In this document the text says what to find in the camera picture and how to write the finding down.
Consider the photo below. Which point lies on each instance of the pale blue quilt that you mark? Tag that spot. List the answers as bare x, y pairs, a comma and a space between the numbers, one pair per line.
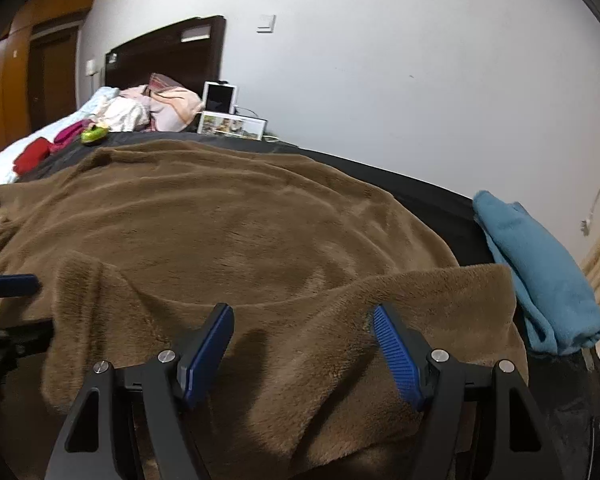
102, 97

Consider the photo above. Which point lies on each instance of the brown wooden door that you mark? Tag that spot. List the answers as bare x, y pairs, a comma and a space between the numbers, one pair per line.
55, 80

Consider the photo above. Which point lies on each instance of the wooden wardrobe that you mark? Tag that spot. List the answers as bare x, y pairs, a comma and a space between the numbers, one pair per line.
0, 85

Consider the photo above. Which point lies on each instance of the white floral cloth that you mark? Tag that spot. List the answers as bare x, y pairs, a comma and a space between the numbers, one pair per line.
125, 115

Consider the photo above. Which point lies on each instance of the magenta folded garment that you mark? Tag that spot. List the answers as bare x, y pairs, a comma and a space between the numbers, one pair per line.
70, 132

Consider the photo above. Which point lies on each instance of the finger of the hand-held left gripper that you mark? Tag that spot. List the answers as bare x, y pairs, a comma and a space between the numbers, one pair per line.
12, 285
20, 337

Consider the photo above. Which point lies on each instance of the brown fleece cloth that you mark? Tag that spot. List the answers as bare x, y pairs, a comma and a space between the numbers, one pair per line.
255, 220

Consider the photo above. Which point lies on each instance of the green toy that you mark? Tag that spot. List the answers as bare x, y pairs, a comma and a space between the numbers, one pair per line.
94, 135

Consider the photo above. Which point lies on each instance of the red folded garment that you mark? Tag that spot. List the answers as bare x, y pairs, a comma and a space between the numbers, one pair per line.
30, 157

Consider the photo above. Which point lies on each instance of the white wall switch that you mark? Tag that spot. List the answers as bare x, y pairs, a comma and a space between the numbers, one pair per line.
266, 23

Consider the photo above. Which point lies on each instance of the blue folded towel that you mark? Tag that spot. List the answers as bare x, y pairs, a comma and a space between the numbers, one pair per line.
530, 270

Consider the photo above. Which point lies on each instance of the white wall plug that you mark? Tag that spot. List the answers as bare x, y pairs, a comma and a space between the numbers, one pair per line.
585, 226

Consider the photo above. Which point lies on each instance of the white framed monitor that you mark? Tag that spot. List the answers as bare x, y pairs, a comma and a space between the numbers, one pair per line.
220, 97

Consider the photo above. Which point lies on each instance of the black shiny bed cover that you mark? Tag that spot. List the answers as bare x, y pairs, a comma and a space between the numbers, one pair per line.
430, 195

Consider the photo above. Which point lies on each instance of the pink striped pillow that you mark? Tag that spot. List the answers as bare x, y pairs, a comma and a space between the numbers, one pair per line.
175, 105

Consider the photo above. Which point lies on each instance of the photo collage frame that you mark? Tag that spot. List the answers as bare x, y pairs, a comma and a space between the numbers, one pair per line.
230, 125

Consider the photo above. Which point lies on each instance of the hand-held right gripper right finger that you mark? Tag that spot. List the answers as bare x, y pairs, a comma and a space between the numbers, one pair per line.
397, 355

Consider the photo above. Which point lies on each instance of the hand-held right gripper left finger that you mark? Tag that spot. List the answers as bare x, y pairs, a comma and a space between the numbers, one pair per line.
207, 355

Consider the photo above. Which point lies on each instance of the dark wooden headboard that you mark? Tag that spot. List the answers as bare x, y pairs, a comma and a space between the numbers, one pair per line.
180, 60

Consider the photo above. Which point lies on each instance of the pale pink cloth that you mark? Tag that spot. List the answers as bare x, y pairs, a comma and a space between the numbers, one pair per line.
135, 92

